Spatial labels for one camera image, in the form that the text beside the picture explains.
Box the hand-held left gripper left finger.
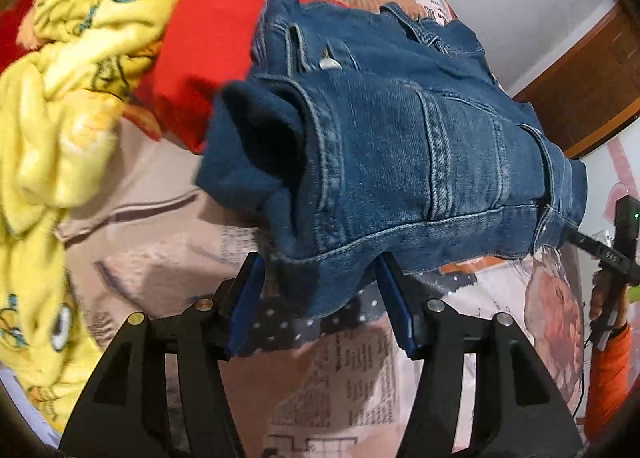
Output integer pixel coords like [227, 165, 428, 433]
[59, 252, 266, 458]

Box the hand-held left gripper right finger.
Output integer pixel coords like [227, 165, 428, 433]
[374, 254, 587, 458]

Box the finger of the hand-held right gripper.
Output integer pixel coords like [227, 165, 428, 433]
[562, 230, 618, 263]

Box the blue denim jacket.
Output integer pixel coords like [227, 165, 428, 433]
[195, 0, 589, 322]

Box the person's right forearm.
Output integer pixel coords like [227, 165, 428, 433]
[584, 322, 638, 441]

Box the person's right hand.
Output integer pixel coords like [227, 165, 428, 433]
[588, 267, 632, 336]

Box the newspaper print bedsheet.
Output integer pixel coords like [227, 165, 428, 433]
[50, 130, 591, 458]

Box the wooden overhead cabinet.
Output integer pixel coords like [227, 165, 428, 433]
[512, 0, 640, 160]

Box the yellow cartoon blanket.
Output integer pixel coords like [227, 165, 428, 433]
[0, 0, 223, 436]

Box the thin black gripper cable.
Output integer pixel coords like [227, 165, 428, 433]
[570, 323, 608, 421]

